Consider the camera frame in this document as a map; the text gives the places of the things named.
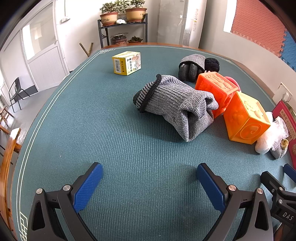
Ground white mesh sachet bag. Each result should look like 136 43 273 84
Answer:
255 111 289 160

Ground yellow cardboard box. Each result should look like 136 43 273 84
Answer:
112 51 142 76

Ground white standing air conditioner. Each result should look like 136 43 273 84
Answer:
157 0 208 49

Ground black metal chair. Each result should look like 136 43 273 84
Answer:
9 77 30 112

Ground white door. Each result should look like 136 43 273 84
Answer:
21 1 69 91

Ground blue foam wall mat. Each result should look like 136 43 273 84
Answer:
280 29 296 71

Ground black metal plant shelf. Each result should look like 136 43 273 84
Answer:
97 13 149 49

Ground red tin storage box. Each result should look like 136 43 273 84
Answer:
272 100 296 169

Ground small grey knit glove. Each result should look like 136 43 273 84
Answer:
178 54 206 82

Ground left terracotta plant pot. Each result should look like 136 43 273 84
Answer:
100 11 118 27

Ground white stone ornament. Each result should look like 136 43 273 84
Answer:
116 19 126 25

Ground dark decorated pot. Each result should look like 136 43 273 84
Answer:
110 33 127 45

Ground wooden sticks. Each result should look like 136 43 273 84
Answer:
79 42 94 58

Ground green table mat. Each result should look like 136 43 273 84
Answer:
11 45 295 240

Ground black fuzzy pompom keychain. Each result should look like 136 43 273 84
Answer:
204 58 220 72

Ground red foam wall mat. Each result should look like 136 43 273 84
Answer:
230 0 287 58

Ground large grey knit glove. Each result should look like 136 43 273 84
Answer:
133 74 219 142

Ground pink twisted rubber toy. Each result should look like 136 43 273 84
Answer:
225 76 241 91

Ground wooden chair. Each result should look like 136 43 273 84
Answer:
0 105 22 232

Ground small bonsai pot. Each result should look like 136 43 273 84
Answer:
128 36 143 43

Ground terracotta plant pot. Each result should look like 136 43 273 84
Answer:
125 8 147 22
100 11 118 27

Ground light orange embossed toy cube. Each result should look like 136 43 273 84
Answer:
223 91 271 145

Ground right terracotta plant pot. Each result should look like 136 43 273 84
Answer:
125 8 147 22

